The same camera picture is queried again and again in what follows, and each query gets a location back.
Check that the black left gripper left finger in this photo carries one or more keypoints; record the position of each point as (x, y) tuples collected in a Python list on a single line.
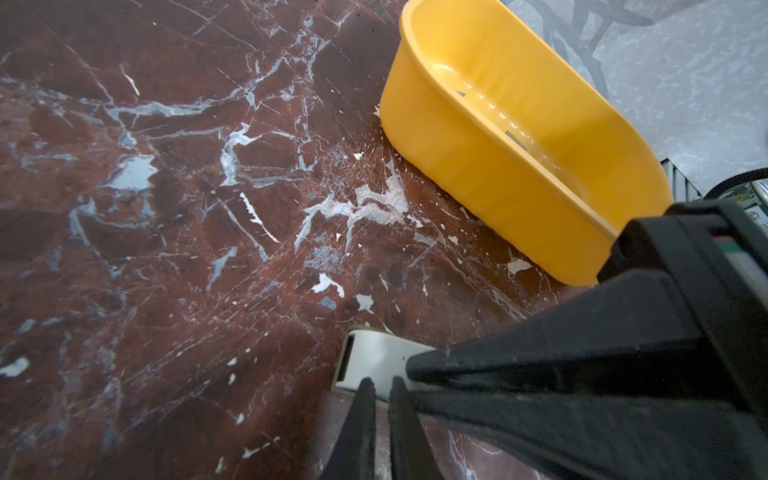
[(353, 456)]

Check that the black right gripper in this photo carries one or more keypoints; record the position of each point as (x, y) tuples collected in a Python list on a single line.
[(631, 336)]

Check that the yellow plastic tray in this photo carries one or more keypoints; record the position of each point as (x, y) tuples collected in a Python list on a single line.
[(488, 111)]

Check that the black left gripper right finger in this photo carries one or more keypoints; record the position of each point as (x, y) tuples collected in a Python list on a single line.
[(410, 452)]

